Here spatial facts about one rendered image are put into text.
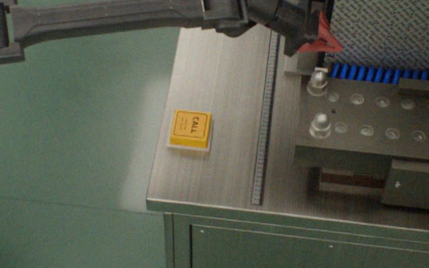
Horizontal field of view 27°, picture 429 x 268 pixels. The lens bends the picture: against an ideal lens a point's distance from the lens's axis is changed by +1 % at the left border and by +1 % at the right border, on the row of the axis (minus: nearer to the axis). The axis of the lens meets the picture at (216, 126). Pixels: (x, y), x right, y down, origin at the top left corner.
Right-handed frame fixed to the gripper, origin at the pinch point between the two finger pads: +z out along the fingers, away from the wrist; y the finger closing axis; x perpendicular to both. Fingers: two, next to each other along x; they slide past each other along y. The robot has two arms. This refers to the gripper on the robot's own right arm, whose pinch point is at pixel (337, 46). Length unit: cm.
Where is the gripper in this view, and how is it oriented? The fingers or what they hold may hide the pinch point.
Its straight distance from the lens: 160.1
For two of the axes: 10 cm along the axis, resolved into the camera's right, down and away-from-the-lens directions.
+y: -1.2, 7.8, -6.1
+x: 5.1, -4.8, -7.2
